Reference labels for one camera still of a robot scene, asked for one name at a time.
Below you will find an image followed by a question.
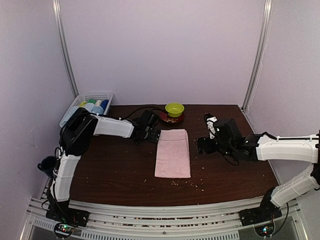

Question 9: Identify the red floral plate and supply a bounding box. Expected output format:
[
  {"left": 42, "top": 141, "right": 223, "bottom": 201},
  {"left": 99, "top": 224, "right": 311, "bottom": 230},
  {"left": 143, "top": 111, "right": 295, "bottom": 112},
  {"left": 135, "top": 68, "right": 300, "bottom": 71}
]
[{"left": 158, "top": 111, "right": 185, "bottom": 124}]

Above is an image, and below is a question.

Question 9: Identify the yellow rolled towel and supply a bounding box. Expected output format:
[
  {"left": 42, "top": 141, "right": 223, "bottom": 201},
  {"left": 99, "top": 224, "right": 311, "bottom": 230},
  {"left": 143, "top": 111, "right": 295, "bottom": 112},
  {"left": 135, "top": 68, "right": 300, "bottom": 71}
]
[{"left": 78, "top": 100, "right": 87, "bottom": 108}]

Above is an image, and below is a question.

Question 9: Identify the white plastic basket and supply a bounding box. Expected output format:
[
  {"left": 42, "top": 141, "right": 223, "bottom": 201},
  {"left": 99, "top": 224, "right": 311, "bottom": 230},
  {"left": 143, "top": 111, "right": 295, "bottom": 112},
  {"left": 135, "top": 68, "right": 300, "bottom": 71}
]
[{"left": 59, "top": 92, "right": 114, "bottom": 128}]

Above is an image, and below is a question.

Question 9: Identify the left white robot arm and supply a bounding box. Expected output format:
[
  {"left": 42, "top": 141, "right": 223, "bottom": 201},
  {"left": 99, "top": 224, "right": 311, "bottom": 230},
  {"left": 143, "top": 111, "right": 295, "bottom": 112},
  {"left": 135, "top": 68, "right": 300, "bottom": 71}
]
[{"left": 45, "top": 107, "right": 161, "bottom": 227}]

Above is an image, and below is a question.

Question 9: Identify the green rolled towel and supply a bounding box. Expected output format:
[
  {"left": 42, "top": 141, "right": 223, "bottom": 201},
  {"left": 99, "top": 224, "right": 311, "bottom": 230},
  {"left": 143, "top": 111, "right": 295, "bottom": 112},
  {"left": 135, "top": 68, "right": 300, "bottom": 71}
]
[{"left": 87, "top": 99, "right": 97, "bottom": 105}]

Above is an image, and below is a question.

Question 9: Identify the blue polka dot towel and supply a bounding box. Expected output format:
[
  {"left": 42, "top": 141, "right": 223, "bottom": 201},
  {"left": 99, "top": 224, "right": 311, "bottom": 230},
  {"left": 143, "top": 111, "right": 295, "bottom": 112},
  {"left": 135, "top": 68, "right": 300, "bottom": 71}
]
[{"left": 91, "top": 105, "right": 104, "bottom": 115}]

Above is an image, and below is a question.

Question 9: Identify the dark blue rolled towel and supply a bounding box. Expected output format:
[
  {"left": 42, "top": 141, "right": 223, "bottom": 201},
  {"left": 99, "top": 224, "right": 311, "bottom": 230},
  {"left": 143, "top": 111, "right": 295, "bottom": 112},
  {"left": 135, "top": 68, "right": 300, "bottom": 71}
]
[{"left": 100, "top": 99, "right": 109, "bottom": 110}]

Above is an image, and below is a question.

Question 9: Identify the light blue rolled towel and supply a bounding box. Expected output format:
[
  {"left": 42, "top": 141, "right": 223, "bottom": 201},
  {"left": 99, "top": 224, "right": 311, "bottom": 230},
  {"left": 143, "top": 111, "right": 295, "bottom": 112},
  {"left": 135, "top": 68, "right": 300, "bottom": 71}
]
[{"left": 59, "top": 103, "right": 95, "bottom": 128}]

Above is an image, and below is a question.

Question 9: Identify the white rolled towel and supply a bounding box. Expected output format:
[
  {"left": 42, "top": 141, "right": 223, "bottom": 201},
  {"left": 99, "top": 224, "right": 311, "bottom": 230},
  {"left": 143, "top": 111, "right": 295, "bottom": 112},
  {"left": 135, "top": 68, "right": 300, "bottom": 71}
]
[{"left": 95, "top": 99, "right": 102, "bottom": 107}]

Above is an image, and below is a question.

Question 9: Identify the right aluminium frame post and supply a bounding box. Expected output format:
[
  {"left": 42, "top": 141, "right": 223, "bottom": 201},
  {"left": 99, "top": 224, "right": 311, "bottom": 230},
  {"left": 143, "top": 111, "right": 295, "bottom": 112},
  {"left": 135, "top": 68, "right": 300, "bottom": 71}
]
[{"left": 242, "top": 0, "right": 274, "bottom": 113}]

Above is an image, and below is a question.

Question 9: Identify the pink towel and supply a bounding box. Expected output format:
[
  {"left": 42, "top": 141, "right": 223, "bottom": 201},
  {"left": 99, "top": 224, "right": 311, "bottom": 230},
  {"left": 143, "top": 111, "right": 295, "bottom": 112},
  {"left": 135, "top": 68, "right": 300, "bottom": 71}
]
[{"left": 154, "top": 129, "right": 191, "bottom": 179}]

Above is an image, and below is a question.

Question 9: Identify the green plastic bowl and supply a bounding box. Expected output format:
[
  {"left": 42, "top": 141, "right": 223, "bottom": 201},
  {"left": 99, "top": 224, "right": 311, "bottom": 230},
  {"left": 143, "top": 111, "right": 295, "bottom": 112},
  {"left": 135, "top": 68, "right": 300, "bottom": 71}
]
[{"left": 165, "top": 102, "right": 185, "bottom": 118}]

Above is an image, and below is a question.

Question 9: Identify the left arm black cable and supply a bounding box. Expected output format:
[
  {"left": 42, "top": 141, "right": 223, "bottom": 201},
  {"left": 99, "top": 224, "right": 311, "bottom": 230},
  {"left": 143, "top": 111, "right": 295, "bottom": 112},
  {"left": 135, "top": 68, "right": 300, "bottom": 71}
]
[{"left": 122, "top": 105, "right": 166, "bottom": 121}]

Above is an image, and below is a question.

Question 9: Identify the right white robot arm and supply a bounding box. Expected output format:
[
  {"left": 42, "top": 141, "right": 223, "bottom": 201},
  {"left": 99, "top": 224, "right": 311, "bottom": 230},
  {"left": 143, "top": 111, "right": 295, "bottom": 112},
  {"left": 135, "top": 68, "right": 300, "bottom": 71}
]
[{"left": 194, "top": 114, "right": 320, "bottom": 226}]

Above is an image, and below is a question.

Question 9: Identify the dark blue mug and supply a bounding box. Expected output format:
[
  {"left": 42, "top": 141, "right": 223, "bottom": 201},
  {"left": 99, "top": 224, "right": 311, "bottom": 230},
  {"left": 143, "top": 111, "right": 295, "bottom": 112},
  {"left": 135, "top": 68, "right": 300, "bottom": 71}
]
[{"left": 37, "top": 155, "right": 60, "bottom": 179}]

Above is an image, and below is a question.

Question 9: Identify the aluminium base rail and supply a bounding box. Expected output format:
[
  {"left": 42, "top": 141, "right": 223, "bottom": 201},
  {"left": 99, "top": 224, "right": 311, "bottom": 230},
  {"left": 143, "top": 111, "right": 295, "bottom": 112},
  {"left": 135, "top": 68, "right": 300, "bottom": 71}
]
[{"left": 18, "top": 194, "right": 311, "bottom": 240}]

